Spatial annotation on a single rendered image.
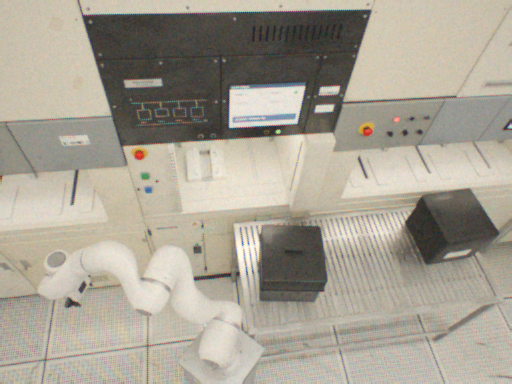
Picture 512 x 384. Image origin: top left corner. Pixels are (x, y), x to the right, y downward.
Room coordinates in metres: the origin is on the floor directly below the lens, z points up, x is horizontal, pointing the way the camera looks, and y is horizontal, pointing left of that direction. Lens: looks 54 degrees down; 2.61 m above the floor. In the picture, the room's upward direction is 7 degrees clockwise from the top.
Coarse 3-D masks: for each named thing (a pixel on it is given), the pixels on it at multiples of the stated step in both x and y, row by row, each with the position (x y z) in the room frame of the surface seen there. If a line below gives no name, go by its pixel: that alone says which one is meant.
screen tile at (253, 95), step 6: (234, 96) 1.13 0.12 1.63; (240, 96) 1.14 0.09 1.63; (246, 96) 1.14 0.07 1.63; (252, 96) 1.15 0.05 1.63; (264, 96) 1.16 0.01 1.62; (258, 102) 1.15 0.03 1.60; (264, 102) 1.16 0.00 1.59; (234, 108) 1.13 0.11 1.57; (240, 108) 1.14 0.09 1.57; (246, 108) 1.14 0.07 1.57; (252, 108) 1.15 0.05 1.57; (258, 108) 1.15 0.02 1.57
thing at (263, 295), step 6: (258, 252) 0.95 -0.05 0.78; (258, 258) 0.91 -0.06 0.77; (258, 264) 0.88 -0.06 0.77; (264, 294) 0.70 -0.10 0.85; (270, 294) 0.70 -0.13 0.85; (276, 294) 0.70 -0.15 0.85; (282, 294) 0.71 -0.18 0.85; (288, 294) 0.71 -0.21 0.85; (294, 294) 0.71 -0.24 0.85; (300, 294) 0.72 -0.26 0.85; (306, 294) 0.72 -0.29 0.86; (312, 294) 0.72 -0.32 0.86; (318, 294) 0.73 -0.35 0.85; (264, 300) 0.70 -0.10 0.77; (270, 300) 0.70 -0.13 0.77; (276, 300) 0.71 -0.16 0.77; (282, 300) 0.71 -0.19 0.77; (288, 300) 0.71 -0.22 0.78; (294, 300) 0.71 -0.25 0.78; (300, 300) 0.72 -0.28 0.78; (306, 300) 0.72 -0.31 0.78; (312, 300) 0.72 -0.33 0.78
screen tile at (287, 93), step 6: (270, 90) 1.16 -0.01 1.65; (276, 90) 1.17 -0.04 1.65; (282, 90) 1.17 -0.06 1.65; (288, 90) 1.18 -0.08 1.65; (300, 90) 1.19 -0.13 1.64; (270, 96) 1.16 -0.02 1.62; (276, 96) 1.17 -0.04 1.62; (282, 96) 1.17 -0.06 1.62; (288, 96) 1.18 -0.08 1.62; (294, 96) 1.19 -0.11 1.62; (294, 102) 1.19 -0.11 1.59; (270, 108) 1.17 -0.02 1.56; (276, 108) 1.17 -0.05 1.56; (282, 108) 1.18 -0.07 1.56; (288, 108) 1.18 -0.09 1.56; (294, 108) 1.19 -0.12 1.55
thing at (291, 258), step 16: (272, 240) 0.89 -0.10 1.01; (288, 240) 0.90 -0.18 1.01; (304, 240) 0.91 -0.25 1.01; (320, 240) 0.92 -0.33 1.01; (272, 256) 0.81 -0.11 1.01; (288, 256) 0.82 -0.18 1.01; (304, 256) 0.83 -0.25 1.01; (320, 256) 0.84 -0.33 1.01; (272, 272) 0.74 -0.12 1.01; (288, 272) 0.75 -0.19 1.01; (304, 272) 0.75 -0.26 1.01; (320, 272) 0.76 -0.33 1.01; (272, 288) 0.70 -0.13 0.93; (288, 288) 0.70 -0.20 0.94; (304, 288) 0.71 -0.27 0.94; (320, 288) 0.72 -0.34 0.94
